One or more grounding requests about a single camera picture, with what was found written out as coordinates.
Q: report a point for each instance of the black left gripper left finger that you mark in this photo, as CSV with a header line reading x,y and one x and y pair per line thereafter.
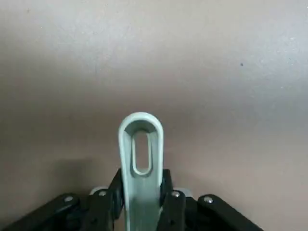
x,y
72,211

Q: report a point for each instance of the pale green plastic dustpan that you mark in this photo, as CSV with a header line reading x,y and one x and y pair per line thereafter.
x,y
142,192

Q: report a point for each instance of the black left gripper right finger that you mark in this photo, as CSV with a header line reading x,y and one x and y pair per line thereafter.
x,y
192,214

